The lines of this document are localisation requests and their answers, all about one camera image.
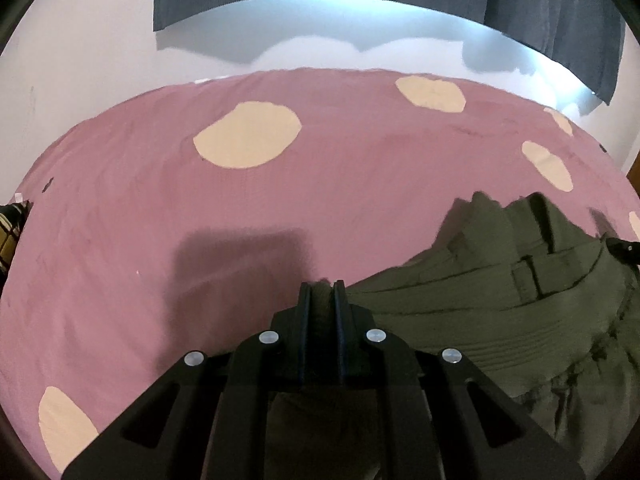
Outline olive green zip jacket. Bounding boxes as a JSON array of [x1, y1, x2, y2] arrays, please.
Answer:
[[270, 191, 640, 480]]

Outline brown wooden door frame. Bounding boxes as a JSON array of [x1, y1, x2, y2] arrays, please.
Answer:
[[625, 152, 640, 198]]

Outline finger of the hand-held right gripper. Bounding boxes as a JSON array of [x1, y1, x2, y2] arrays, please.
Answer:
[[606, 236, 640, 264]]

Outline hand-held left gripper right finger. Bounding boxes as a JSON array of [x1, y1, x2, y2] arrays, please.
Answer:
[[332, 280, 586, 480]]

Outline plaid cloth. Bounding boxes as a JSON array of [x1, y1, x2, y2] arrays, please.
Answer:
[[0, 203, 30, 281]]

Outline pink bed sheet cream dots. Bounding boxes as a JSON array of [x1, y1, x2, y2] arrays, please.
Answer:
[[0, 67, 640, 476]]

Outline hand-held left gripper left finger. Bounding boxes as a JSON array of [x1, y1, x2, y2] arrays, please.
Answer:
[[60, 282, 322, 480]]

